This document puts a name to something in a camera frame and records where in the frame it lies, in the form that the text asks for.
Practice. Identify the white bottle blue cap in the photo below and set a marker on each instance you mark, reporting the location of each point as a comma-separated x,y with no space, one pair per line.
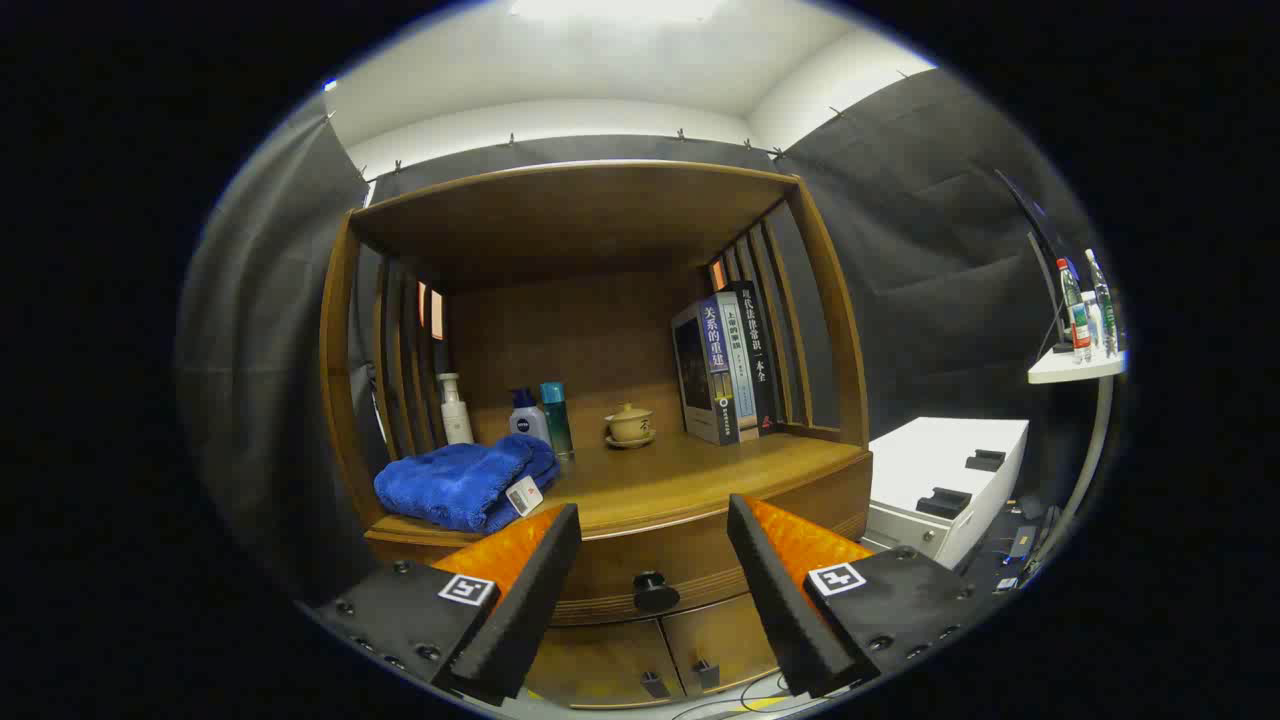
528,422

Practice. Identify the teal bottle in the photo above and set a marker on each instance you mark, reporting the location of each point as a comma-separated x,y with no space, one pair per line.
557,420

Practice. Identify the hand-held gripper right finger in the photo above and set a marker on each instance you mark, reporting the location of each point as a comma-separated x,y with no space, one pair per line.
785,610

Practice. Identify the dark monitor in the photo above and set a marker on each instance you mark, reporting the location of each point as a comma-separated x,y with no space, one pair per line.
1048,270

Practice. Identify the wooden countertop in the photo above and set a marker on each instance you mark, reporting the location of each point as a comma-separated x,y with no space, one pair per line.
700,470

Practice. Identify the black power adapter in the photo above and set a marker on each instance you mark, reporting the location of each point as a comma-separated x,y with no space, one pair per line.
1023,542

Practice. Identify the light blue book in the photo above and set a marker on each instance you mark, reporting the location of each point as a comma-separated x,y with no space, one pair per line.
738,370

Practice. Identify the wooden cabinet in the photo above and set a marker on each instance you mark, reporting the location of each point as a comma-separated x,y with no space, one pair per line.
560,220

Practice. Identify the white pump bottle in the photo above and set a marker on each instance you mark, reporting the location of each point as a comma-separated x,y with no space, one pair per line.
456,420

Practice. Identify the wooden cabinet door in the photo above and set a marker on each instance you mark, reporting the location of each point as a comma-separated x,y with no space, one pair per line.
720,645
600,665

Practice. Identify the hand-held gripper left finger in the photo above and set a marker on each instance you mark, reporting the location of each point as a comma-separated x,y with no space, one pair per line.
520,610

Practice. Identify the grey book blue spine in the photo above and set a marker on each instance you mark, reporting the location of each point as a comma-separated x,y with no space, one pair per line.
695,375

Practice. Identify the wooden drawer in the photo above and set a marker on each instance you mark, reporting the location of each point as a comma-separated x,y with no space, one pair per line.
680,545

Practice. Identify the grey curved pole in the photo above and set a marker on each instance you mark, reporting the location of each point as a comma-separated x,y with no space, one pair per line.
1095,450

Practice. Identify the beige lidded teacup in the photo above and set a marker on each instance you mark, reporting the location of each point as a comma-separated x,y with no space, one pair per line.
630,425

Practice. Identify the black drawer knob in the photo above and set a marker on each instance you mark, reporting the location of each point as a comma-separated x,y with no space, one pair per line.
655,592

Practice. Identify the black bracket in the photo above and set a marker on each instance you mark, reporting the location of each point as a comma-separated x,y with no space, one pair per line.
985,461
943,503

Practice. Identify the blue towel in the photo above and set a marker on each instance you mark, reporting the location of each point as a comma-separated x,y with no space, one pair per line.
450,485

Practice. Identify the white cabinet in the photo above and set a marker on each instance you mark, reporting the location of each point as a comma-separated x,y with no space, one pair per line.
920,460

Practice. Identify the white shelf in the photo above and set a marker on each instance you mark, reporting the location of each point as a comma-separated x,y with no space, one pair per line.
1070,368

